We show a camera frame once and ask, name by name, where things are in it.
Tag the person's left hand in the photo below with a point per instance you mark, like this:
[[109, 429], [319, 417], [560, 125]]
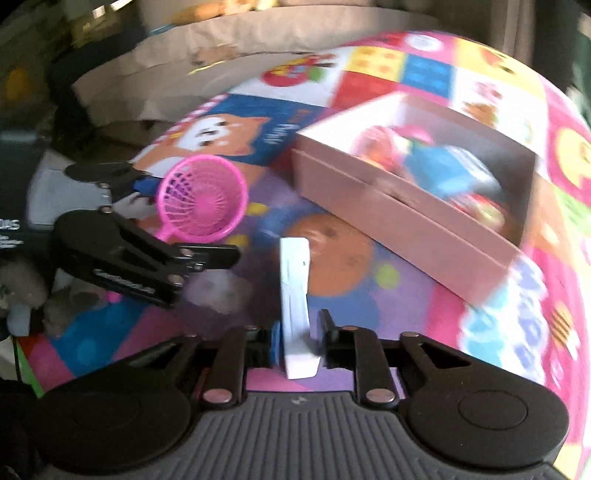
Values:
[[23, 284]]

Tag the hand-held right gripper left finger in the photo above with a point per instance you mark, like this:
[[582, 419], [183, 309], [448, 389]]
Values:
[[276, 342]]

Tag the pink cardboard box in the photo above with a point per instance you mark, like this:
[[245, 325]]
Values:
[[392, 221]]

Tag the small white box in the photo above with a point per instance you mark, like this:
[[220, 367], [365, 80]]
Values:
[[295, 295]]

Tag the blue toy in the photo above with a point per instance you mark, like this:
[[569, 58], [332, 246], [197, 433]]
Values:
[[443, 170]]

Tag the pink toy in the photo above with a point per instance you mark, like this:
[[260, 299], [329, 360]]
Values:
[[378, 143]]

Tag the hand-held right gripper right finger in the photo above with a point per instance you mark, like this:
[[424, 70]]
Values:
[[328, 342]]

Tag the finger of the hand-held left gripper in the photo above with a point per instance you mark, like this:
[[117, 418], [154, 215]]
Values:
[[145, 185], [210, 258]]

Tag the pink toy strainer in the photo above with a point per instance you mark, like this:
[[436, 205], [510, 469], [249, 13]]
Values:
[[203, 198]]

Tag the colourful printed play mat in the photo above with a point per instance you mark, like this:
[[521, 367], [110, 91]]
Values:
[[337, 258]]

